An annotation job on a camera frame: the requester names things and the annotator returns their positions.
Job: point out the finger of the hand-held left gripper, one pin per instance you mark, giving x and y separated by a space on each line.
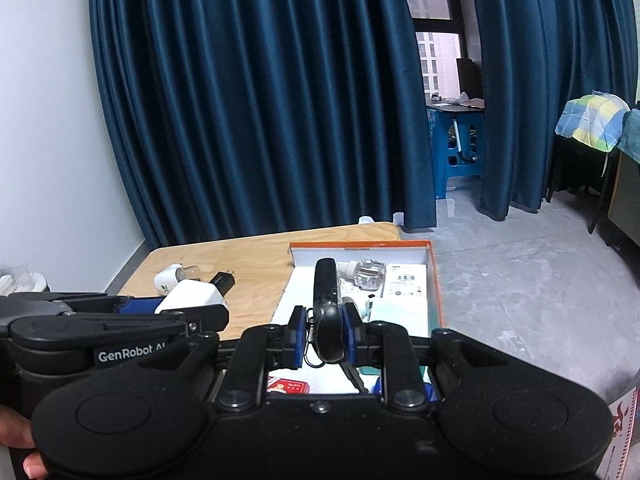
135 305
210 316

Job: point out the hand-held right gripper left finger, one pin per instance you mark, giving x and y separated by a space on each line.
299 334

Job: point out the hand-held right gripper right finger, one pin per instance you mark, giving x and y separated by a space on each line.
349 334

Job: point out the white charger adapter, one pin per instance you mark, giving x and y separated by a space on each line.
192 294

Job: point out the white adhesive bandage box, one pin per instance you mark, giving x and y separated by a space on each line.
400 317

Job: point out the white box with orange rim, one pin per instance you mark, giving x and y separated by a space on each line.
300 280

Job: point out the person's left hand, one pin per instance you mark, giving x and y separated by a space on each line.
15 427

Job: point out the dark plug adapter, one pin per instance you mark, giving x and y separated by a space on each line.
222 281

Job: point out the white plug-in device with bottle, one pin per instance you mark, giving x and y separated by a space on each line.
175 277

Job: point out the small red box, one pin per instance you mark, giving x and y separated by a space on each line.
289 385

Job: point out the clear bottle with white cap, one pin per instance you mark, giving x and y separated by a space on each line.
364 275

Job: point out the clear plastic container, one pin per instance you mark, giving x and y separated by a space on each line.
22 277

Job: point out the blue plastic stool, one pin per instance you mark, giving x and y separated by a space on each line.
457 145

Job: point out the dark blue curtain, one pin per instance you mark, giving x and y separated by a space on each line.
545 80
260 95

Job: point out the dark furniture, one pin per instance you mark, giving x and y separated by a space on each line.
580 175

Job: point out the black monitor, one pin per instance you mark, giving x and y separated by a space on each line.
470 79

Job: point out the red printed paper bag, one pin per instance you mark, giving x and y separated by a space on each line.
626 435

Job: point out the window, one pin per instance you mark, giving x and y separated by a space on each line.
435 25

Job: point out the checked cloth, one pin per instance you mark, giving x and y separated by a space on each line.
592 120

